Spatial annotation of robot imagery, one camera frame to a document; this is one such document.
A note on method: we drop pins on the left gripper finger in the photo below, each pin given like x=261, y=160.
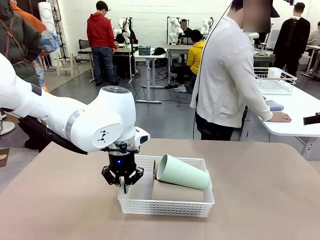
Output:
x=110, y=176
x=135, y=176

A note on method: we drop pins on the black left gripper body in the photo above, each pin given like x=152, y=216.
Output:
x=122, y=162

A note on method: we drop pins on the blue-grey cloth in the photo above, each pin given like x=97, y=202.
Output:
x=275, y=105

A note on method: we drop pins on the white perforated plastic basket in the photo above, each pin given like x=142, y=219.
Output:
x=165, y=207

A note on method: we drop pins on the pale green cup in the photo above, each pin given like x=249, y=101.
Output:
x=185, y=175

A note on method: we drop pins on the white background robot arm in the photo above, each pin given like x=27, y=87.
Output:
x=207, y=26
x=173, y=27
x=123, y=27

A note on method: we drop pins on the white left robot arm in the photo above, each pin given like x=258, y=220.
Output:
x=75, y=117

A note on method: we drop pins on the person's right forearm white sleeve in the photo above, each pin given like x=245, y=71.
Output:
x=260, y=110

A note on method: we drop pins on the person's right hand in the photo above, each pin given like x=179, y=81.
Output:
x=280, y=117

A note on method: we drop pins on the white rounded table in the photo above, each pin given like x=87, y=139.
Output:
x=295, y=130

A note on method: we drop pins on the white cup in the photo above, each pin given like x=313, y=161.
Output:
x=274, y=73

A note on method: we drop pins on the long grey background desk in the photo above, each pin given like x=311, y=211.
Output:
x=265, y=53

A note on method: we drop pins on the seated person in light top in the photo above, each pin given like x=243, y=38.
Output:
x=315, y=35

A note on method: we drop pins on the person in black jacket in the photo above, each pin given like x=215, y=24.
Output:
x=291, y=37

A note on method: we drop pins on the small white stand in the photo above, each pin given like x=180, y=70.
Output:
x=261, y=51

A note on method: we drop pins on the white height-adjustable desk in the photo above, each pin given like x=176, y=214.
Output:
x=148, y=75

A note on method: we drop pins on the person in white cardigan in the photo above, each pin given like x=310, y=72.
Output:
x=225, y=75

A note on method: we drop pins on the brown-topped desk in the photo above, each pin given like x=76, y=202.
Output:
x=123, y=50

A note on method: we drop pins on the black pole stand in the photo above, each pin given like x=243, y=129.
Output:
x=130, y=50

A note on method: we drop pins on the teal plastic crate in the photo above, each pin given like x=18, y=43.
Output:
x=144, y=50

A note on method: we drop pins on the white round floor base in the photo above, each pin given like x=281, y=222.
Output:
x=6, y=127

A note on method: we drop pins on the black cap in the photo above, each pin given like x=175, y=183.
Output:
x=158, y=51

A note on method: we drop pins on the white wooden step stool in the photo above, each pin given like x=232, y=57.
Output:
x=58, y=63

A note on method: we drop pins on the black mesh office chair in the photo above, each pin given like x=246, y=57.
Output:
x=83, y=45

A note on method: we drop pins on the beige-topped desk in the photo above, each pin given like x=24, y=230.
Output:
x=175, y=47

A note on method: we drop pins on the person in yellow hoodie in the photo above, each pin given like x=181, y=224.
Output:
x=195, y=55

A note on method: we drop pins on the person in red hoodie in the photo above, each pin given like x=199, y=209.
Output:
x=100, y=30

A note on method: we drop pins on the mannequin in orange and blue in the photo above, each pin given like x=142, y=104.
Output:
x=48, y=41

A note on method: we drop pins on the seated person in black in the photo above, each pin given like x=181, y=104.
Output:
x=186, y=30

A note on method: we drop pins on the dark green puffer jacket figure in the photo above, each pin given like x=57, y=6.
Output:
x=20, y=37

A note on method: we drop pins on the white tower fan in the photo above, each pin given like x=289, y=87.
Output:
x=47, y=15

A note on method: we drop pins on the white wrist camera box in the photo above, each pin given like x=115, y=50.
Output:
x=143, y=136

